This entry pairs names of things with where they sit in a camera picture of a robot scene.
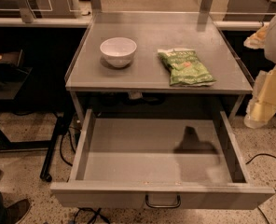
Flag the grey open drawer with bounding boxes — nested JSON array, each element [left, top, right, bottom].
[[51, 111, 274, 209]]

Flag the black cables under drawer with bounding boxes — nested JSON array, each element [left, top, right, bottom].
[[70, 207, 112, 224]]

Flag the brown shoe lower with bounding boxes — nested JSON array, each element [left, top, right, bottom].
[[7, 199, 31, 224]]

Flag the black floor cable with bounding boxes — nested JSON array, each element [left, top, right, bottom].
[[245, 153, 276, 224], [59, 126, 82, 167]]

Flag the green jalapeno chip bag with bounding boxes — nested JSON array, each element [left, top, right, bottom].
[[158, 48, 215, 87]]

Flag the grey metal cabinet table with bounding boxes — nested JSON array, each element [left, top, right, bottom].
[[64, 10, 256, 123]]

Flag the black floor cable right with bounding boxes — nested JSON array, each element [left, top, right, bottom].
[[245, 153, 276, 224]]

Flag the black floor cable left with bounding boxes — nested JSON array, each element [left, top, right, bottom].
[[59, 126, 82, 167]]

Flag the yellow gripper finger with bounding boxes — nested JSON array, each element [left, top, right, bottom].
[[243, 25, 269, 49], [244, 66, 276, 129]]

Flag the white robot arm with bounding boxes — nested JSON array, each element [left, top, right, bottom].
[[244, 15, 276, 129]]

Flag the clear acrylic stand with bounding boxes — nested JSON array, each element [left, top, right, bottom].
[[15, 0, 81, 23]]

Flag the black side table frame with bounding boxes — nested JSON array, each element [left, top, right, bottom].
[[0, 49, 71, 183]]

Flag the white ceramic bowl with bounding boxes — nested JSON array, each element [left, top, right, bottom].
[[100, 37, 137, 68]]

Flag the dark metal drawer handle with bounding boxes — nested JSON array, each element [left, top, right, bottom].
[[145, 194, 181, 209]]

